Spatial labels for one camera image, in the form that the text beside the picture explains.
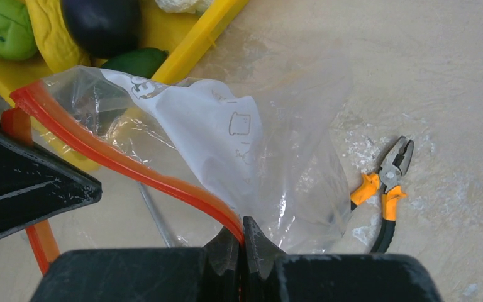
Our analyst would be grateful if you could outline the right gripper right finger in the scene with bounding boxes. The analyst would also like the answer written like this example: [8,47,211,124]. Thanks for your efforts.
[241,216,286,301]

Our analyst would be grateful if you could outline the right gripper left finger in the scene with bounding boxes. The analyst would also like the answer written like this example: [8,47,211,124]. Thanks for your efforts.
[201,228,240,301]

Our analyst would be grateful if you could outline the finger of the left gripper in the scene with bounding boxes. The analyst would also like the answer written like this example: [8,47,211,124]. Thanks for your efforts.
[0,125,103,239]

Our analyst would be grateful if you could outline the clear orange zip bag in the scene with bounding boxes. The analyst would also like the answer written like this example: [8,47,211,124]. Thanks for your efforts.
[10,60,352,254]

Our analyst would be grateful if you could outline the purple toy eggplant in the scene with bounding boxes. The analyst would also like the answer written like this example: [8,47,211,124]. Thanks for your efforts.
[60,0,142,59]

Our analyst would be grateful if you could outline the dark green toy avocado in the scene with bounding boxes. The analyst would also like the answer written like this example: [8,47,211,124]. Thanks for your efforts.
[100,47,169,79]

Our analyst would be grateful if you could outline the yellow black screwdriver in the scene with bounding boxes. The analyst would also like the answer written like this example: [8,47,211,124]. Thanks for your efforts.
[137,182,182,248]

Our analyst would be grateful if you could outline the yellow plastic bin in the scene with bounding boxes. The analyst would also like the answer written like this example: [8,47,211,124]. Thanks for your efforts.
[0,0,251,172]

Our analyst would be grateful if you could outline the green toy cabbage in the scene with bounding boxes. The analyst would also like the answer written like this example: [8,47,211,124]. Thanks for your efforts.
[0,1,38,61]

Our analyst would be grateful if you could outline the orange black pliers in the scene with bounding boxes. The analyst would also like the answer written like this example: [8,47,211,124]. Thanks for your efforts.
[350,136,414,253]

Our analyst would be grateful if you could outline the white toy cauliflower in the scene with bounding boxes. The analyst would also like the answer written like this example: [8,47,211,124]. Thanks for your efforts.
[155,0,213,14]

